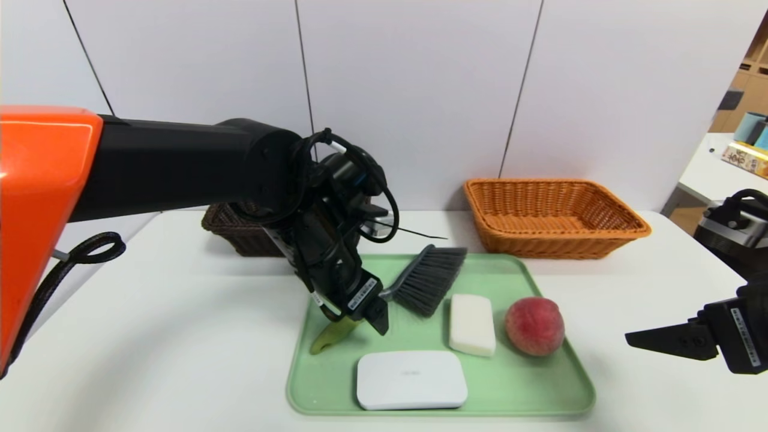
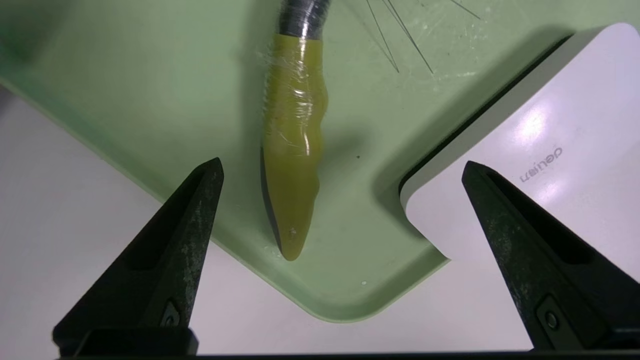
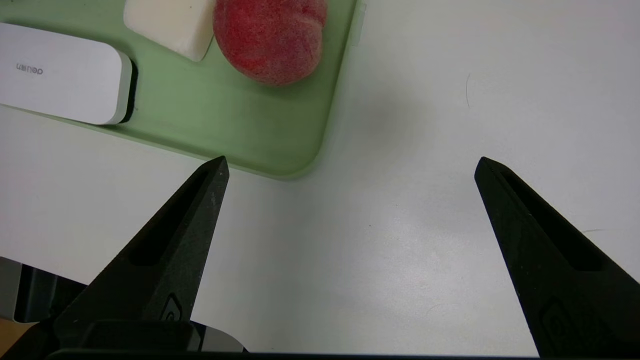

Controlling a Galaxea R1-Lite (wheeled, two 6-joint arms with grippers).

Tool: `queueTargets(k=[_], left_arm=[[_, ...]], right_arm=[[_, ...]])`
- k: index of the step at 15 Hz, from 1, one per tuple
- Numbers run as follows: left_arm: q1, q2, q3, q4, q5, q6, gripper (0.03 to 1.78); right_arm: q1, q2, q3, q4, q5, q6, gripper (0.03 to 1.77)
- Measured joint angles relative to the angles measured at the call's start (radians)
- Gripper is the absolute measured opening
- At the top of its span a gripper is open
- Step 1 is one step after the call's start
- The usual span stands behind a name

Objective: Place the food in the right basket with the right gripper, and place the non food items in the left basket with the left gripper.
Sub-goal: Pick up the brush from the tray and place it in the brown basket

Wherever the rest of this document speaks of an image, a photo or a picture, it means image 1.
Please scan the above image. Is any blue cup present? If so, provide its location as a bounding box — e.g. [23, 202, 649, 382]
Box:
[733, 112, 768, 146]

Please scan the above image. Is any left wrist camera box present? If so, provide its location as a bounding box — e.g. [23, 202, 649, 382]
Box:
[327, 153, 398, 241]

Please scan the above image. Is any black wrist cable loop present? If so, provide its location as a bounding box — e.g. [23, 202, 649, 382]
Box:
[294, 127, 401, 244]

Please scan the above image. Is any white rectangular eraser box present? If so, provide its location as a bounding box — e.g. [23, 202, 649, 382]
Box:
[356, 350, 469, 411]

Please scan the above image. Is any green handled grey brush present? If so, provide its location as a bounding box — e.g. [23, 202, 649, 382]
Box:
[310, 244, 468, 355]

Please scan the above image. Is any dark brown wicker basket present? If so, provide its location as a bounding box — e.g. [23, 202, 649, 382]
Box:
[202, 202, 364, 258]

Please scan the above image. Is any red peach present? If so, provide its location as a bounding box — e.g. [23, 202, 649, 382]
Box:
[505, 296, 565, 357]

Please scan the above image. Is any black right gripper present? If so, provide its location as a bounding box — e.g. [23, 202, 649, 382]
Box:
[625, 272, 768, 376]

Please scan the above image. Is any light green plastic tray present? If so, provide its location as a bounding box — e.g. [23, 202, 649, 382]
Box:
[286, 253, 596, 416]

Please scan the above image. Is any wooden shelf unit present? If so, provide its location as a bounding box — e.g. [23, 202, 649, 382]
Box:
[708, 12, 768, 134]

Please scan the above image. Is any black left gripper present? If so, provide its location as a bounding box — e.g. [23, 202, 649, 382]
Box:
[296, 215, 389, 336]

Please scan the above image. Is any orange wicker basket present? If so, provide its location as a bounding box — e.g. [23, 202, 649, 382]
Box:
[463, 178, 652, 260]

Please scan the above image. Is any white side table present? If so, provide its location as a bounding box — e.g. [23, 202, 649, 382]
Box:
[662, 133, 768, 208]

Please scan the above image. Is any yellow printed box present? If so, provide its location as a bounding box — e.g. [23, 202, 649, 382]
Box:
[721, 142, 768, 179]

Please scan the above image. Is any black sleeved arm cable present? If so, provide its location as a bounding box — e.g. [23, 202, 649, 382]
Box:
[0, 232, 127, 380]

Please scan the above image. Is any white soap bar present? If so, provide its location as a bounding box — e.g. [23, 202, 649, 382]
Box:
[449, 293, 497, 358]

